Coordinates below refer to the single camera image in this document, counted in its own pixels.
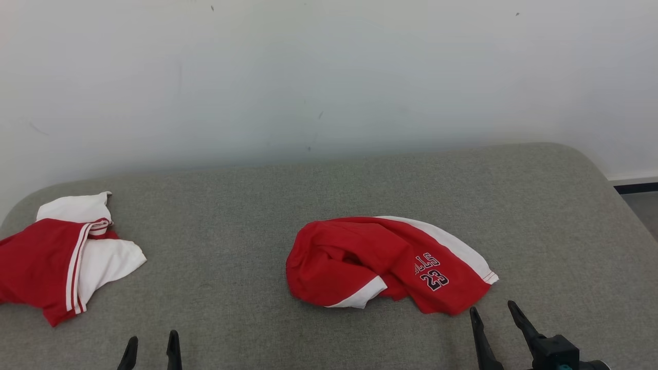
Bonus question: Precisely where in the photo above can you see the red and white shirt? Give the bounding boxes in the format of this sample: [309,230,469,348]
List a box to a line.
[0,192,147,327]

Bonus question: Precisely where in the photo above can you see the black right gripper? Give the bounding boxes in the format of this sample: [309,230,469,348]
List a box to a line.
[469,301,612,370]

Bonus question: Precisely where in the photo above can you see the red shorts with 23 print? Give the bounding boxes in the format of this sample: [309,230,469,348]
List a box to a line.
[286,216,499,316]

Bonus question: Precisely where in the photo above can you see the dark skirting strip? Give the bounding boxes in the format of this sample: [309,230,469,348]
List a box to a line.
[614,182,658,195]

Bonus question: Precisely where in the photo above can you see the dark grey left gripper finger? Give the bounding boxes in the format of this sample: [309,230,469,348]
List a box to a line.
[166,330,182,370]
[117,337,138,370]

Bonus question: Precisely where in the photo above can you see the grey fabric sofa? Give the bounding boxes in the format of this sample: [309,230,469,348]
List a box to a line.
[0,143,658,370]

